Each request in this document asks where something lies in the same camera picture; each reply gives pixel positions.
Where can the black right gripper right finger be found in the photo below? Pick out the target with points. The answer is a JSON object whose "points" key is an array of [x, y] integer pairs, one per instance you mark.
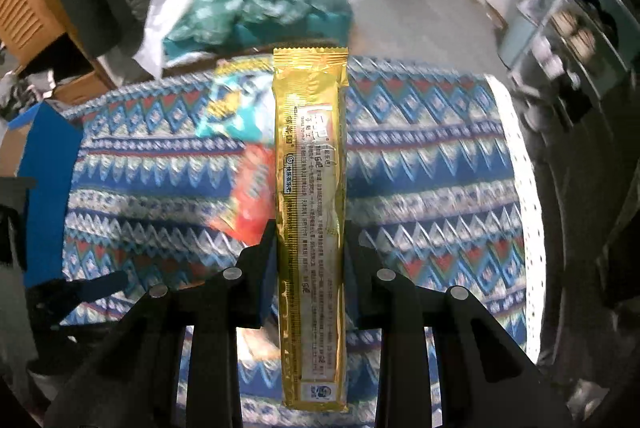
{"points": [[485, 378]]}

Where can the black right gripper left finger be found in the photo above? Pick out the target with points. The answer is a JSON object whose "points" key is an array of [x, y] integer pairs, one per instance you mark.
{"points": [[132, 378]]}

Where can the blue-edged cardboard box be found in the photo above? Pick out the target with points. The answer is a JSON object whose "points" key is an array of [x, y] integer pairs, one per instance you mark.
{"points": [[42, 145]]}

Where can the red orange snack packet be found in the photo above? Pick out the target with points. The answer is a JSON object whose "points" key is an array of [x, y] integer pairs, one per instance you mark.
{"points": [[251, 203]]}

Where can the teal cartoon snack bag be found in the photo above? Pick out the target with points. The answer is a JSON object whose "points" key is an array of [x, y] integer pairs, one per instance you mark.
{"points": [[240, 102]]}

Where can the wooden louvered cabinet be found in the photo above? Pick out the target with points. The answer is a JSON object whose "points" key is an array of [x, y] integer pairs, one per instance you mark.
{"points": [[31, 29]]}

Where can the metal shoe rack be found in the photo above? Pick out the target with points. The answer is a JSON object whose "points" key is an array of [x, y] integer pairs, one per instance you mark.
{"points": [[579, 51]]}

